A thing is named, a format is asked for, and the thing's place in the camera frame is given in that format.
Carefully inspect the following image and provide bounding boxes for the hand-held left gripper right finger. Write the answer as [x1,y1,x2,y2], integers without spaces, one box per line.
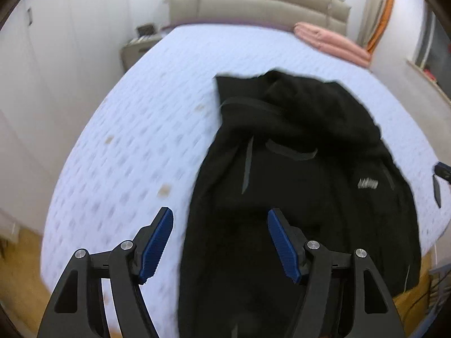
[267,208,406,338]

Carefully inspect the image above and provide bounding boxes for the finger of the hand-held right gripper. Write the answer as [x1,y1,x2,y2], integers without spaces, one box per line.
[433,162,451,208]

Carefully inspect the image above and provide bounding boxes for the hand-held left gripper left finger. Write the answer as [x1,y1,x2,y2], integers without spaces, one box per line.
[37,206,174,338]

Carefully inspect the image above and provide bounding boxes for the black hooded jacket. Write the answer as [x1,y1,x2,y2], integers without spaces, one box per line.
[178,70,422,338]

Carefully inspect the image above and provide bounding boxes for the white windowsill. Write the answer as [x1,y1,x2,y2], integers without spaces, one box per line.
[405,59,451,106]

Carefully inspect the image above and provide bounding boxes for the grey metal rack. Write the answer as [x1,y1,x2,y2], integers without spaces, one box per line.
[428,268,451,314]

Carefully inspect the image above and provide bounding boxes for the bed with floral quilted sheet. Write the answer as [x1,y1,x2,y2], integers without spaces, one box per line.
[39,25,451,338]

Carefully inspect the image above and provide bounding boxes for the window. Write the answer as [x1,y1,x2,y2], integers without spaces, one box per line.
[412,7,451,95]

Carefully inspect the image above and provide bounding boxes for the folded pink blanket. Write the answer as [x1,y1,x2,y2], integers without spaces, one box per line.
[294,22,372,67]

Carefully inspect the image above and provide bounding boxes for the beige and orange curtain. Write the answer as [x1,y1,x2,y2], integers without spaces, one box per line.
[356,0,399,53]

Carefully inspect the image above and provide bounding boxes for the beige nightstand with bag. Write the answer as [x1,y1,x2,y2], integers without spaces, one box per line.
[120,33,164,74]

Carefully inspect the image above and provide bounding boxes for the white wardrobe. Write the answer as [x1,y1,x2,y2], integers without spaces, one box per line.
[0,0,170,235]

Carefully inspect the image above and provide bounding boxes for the beige padded headboard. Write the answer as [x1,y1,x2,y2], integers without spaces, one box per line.
[167,0,352,37]

